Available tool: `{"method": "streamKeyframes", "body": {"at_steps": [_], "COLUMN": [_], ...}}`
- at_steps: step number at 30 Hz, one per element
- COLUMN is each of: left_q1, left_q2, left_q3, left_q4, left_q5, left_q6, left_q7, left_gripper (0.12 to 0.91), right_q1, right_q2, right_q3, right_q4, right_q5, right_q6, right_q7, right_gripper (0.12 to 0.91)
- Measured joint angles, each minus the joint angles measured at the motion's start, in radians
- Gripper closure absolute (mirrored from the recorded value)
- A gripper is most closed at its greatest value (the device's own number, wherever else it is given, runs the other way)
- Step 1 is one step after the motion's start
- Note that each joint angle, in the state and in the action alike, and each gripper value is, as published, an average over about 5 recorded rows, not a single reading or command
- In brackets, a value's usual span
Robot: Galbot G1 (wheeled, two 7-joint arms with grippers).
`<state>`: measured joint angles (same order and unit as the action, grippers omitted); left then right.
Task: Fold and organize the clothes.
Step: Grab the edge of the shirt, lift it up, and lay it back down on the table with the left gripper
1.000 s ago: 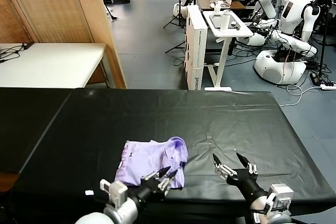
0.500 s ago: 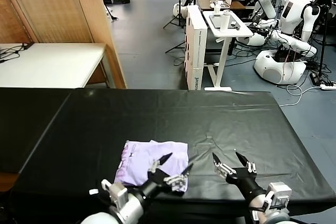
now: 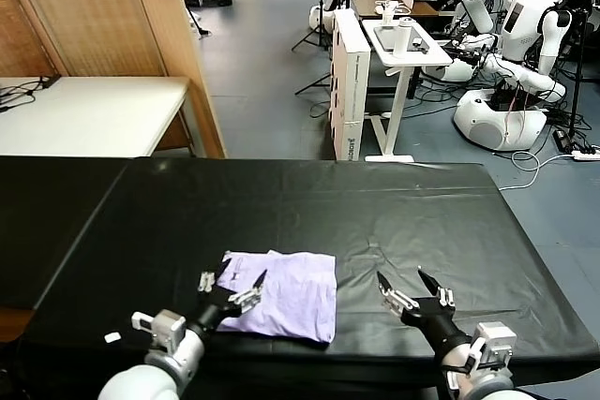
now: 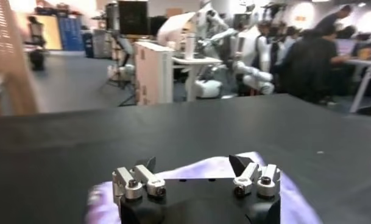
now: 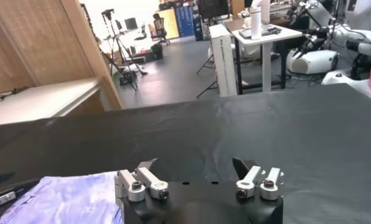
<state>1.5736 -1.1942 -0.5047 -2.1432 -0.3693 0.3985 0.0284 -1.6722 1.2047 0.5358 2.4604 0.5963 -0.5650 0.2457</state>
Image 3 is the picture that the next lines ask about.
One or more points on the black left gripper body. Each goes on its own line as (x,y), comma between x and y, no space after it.
(215,306)

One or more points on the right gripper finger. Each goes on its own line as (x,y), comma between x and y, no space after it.
(445,298)
(398,299)

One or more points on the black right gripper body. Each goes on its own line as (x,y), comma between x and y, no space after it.
(438,322)

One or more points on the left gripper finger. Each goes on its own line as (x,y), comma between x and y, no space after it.
(205,282)
(246,298)

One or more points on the lavender short-sleeve t-shirt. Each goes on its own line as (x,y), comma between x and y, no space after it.
(300,301)

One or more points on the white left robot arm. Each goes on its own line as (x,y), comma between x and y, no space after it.
(140,386)

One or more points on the white rounded robot base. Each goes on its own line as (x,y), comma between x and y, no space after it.
(316,16)

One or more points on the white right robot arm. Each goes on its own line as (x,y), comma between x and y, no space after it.
(487,388)

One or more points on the large black table cover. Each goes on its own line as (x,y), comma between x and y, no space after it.
(445,198)

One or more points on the black floor power adapter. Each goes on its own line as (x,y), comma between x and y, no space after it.
(561,140)

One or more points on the white rectangular table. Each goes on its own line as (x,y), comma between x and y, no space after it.
(94,114)

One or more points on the white power strip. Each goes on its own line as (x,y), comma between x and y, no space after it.
(586,154)

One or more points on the tall white cardboard box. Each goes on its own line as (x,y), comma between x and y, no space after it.
(349,91)

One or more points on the white standing desk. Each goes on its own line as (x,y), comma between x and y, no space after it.
(412,57)

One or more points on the small black handheld device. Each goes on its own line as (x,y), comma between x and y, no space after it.
(417,44)

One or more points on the white insulated bottle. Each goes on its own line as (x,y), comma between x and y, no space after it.
(402,39)

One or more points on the grey tablet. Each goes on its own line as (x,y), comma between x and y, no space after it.
(385,37)

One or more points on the tall black tripod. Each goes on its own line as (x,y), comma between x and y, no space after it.
(579,67)

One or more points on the white cup-shaped desk device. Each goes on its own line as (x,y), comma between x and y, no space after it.
(388,16)

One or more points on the white humanoid robot on base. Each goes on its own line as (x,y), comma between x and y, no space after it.
(520,20)

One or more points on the black monitor tripod stand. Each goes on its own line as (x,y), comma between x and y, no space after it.
(322,11)

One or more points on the wooden folding screen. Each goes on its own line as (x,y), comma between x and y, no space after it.
(94,6)

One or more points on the brown wooden desk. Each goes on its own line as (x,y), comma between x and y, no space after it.
(365,2)

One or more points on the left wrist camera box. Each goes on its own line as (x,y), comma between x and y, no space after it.
(169,327)

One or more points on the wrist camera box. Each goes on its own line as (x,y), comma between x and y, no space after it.
(169,327)
(494,334)

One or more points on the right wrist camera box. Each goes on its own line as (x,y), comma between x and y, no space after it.
(494,334)

